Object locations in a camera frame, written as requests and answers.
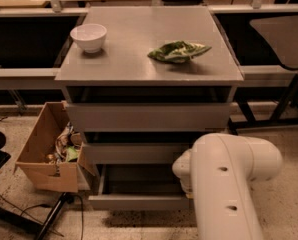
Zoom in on grey bottom drawer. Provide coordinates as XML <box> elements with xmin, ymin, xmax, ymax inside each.
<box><xmin>89</xmin><ymin>164</ymin><xmax>193</xmax><ymax>211</ymax></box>

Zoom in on green leaf-shaped dish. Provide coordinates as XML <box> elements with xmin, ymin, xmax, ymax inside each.
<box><xmin>148</xmin><ymin>41</ymin><xmax>211</xmax><ymax>64</ymax></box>

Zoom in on grey middle drawer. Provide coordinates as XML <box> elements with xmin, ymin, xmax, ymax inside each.
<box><xmin>82</xmin><ymin>143</ymin><xmax>189</xmax><ymax>164</ymax></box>

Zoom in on clutter inside cardboard box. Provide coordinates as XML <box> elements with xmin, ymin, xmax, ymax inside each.
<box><xmin>45</xmin><ymin>123</ymin><xmax>82</xmax><ymax>164</ymax></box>

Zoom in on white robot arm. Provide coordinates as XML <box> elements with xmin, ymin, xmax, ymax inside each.
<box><xmin>172</xmin><ymin>133</ymin><xmax>283</xmax><ymax>240</ymax></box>

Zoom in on white ceramic bowl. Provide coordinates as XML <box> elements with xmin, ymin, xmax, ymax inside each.
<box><xmin>70</xmin><ymin>23</ymin><xmax>107</xmax><ymax>53</ymax></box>

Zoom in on black floor cable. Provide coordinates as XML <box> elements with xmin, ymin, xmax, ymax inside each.
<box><xmin>0</xmin><ymin>183</ymin><xmax>85</xmax><ymax>240</ymax></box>

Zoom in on brown cardboard box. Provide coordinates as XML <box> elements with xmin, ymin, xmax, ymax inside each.
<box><xmin>16</xmin><ymin>102</ymin><xmax>96</xmax><ymax>193</ymax></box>

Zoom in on grey top drawer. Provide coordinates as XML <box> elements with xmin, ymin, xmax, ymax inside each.
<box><xmin>66</xmin><ymin>103</ymin><xmax>230</xmax><ymax>132</ymax></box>

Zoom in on grey drawer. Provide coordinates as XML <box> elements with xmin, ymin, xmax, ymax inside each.
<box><xmin>89</xmin><ymin>164</ymin><xmax>193</xmax><ymax>211</ymax></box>
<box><xmin>82</xmin><ymin>143</ymin><xmax>189</xmax><ymax>164</ymax></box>
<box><xmin>66</xmin><ymin>103</ymin><xmax>230</xmax><ymax>132</ymax></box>

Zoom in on black table leg frame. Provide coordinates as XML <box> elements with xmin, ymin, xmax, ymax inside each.
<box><xmin>228</xmin><ymin>72</ymin><xmax>298</xmax><ymax>135</ymax></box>

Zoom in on black tripod stand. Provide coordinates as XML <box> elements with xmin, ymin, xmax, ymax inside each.
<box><xmin>34</xmin><ymin>192</ymin><xmax>73</xmax><ymax>240</ymax></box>

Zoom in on grey drawer cabinet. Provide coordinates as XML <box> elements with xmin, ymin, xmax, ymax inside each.
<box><xmin>54</xmin><ymin>6</ymin><xmax>245</xmax><ymax>212</ymax></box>

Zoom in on grey tilted board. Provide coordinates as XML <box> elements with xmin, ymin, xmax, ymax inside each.
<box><xmin>250</xmin><ymin>15</ymin><xmax>298</xmax><ymax>71</ymax></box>

